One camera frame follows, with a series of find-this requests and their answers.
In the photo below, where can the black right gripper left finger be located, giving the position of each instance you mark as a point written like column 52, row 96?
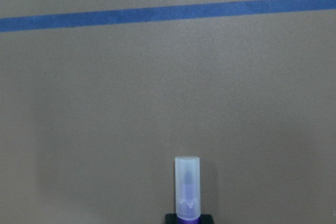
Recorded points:
column 170, row 219

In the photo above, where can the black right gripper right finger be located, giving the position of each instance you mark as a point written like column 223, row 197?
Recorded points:
column 206, row 219

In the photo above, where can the purple marker pen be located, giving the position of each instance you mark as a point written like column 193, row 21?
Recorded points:
column 187, row 189

